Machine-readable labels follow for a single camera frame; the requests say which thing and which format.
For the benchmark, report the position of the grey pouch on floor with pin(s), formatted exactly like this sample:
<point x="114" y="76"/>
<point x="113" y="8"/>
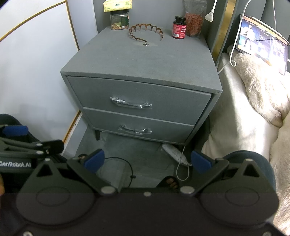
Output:
<point x="175" y="154"/>

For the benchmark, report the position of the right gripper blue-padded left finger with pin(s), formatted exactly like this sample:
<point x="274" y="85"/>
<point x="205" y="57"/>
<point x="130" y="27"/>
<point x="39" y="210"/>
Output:
<point x="87" y="166"/>

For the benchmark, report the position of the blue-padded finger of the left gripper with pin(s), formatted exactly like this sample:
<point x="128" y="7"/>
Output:
<point x="15" y="130"/>

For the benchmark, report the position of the glass jar with black lid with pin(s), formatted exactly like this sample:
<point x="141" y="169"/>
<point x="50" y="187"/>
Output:
<point x="119" y="19"/>

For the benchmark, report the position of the white charger plug with cable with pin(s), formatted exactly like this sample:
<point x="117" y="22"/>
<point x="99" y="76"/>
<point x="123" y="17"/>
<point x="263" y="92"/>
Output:
<point x="209" y="16"/>

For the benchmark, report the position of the red supplement bottle black cap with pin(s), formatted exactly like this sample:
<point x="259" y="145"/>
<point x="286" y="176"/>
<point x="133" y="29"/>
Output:
<point x="179" y="27"/>

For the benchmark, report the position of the tablet with lit screen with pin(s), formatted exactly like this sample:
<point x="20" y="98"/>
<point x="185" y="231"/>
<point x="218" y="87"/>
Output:
<point x="258" y="39"/>

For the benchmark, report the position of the yellow tissue pack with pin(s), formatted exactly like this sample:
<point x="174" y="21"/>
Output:
<point x="115" y="5"/>

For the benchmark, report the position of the brown tortoiseshell comb headband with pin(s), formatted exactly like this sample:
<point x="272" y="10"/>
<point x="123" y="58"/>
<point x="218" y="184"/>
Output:
<point x="139" y="31"/>

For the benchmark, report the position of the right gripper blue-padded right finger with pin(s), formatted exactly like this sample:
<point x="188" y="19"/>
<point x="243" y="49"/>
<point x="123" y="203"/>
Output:
<point x="207" y="170"/>

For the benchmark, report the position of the cream fluffy blanket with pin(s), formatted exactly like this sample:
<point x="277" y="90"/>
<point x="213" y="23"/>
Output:
<point x="268" y="94"/>

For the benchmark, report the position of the clear bag of red goji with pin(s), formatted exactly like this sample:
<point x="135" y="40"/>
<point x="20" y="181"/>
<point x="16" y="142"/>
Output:
<point x="195" y="12"/>

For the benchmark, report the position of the grey fabric nightstand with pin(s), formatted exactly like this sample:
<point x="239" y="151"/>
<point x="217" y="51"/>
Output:
<point x="181" y="63"/>

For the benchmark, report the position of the white bed sheet mattress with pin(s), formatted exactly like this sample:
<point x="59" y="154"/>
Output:
<point x="234" y="124"/>

